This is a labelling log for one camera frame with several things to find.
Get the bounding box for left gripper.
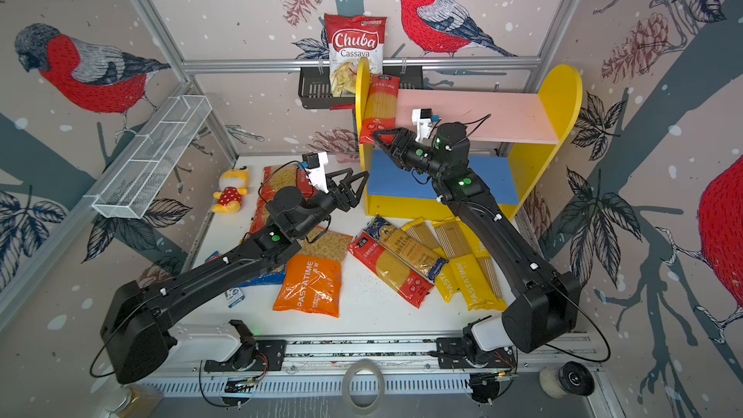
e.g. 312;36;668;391
293;166;367;241

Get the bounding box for red spaghetti bag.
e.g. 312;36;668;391
348;231;433;309
359;75;400;145

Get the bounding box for yellow pastatime spaghetti bag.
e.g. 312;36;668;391
402;218;459;303
431;218;507;312

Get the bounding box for dark blue spaghetti bag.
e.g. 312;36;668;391
364;216;448;283

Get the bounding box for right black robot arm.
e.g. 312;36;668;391
373;122;582;352

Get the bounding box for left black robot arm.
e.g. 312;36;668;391
101;168;370;384

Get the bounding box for yellow shelf pink blue boards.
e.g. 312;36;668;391
359;65;584;221

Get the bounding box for red macaroni bag far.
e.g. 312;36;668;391
259;163;317;200

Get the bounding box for red macaroni bag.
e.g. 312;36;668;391
250;192;273;234
259;163;317;200

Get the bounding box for red macaroni bag near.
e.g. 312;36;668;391
250;192;273;234

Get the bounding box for orange Pastatime macaroni bag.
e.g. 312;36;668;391
273;228;353;319

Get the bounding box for yellow plush toy red dress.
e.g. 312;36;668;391
211;168;250;214

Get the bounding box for red Chuba cassava chips bag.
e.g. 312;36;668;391
324;14;387;97

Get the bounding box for blue macaroni bag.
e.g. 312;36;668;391
239;267;286;288

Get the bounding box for clear tape roll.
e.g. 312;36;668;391
341;358;386;416

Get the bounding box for glass jar with lid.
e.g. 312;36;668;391
104;384;164;418

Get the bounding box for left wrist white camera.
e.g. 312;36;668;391
301;152;329;193

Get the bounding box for black wire wall basket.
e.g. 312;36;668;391
298;66;424;110

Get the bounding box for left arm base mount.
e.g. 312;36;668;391
202;319;288;373

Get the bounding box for white mesh wall shelf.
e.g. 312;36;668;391
92;95;212;219

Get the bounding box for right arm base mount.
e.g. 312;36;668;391
428;315;518;373

